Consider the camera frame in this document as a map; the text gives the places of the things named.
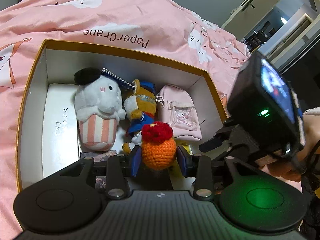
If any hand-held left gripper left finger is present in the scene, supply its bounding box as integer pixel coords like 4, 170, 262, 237
50, 145, 142, 200

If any small yellow box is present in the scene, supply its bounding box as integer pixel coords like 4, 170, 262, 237
172, 140, 193, 180

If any small pink backpack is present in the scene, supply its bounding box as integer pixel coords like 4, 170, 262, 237
155, 84, 202, 140

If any pink printed blanket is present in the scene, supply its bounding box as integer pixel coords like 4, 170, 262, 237
0, 0, 253, 233

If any yellow cardboard box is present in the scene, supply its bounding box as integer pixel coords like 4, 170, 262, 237
16, 39, 229, 193

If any white plush with black hat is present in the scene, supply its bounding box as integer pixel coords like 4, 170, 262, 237
74, 67, 127, 152

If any person's right forearm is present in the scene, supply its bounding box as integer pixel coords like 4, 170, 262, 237
302, 107, 320, 121

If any brown bear plush blue cap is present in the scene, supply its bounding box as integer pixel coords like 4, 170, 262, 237
121, 79, 160, 155

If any illustrated card box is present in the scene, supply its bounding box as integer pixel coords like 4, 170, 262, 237
80, 150, 118, 190

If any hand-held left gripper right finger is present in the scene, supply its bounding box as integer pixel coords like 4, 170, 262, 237
176, 145, 261, 198

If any orange and red crochet toy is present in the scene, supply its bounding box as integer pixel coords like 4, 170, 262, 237
140, 121, 177, 171

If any white door with black handle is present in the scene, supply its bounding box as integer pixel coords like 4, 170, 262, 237
220, 0, 298, 43

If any person's right hand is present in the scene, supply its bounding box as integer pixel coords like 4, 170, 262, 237
259, 119, 320, 183

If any white rectangular case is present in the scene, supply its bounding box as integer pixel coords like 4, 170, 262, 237
41, 83, 82, 179

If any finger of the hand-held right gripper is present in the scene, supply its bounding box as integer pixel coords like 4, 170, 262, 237
199, 126, 234, 153

